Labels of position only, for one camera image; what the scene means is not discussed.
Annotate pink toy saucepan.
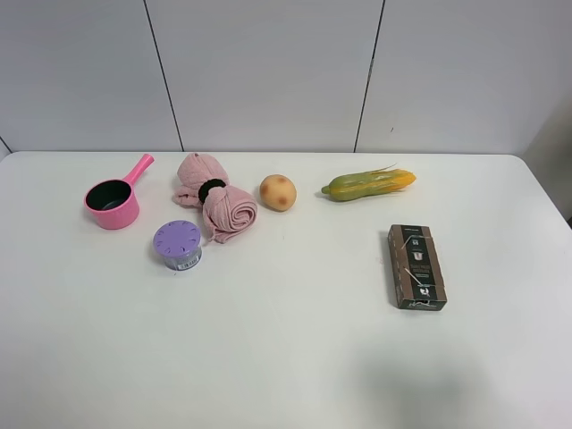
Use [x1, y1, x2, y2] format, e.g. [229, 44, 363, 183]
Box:
[84, 154, 155, 230]

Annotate toy potato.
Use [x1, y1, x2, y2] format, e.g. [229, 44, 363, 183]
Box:
[259, 174, 297, 212]

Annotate pink rolled towel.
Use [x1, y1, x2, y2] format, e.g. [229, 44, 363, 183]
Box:
[173, 153, 257, 244]

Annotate toy corn cob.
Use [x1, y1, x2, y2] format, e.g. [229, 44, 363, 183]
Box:
[321, 166, 416, 202]

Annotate purple lidded air freshener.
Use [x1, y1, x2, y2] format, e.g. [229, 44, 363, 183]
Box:
[153, 220, 202, 271]

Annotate brown coffee capsule box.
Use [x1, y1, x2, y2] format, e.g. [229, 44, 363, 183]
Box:
[388, 224, 448, 312]

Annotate black hair tie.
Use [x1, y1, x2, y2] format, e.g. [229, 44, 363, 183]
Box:
[198, 179, 230, 205]

